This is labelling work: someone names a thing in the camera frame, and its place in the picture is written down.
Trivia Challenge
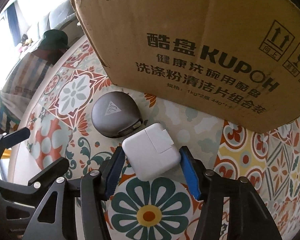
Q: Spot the white square power adapter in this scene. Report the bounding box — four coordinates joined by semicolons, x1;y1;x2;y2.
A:
122;123;181;181

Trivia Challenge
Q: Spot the dark grey round case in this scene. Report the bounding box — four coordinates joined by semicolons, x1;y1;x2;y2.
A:
91;91;143;138

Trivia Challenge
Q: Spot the green hat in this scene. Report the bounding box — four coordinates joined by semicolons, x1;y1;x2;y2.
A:
38;29;69;50

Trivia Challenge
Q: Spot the brown cardboard box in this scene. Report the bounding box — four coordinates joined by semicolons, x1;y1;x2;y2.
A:
70;0;300;133

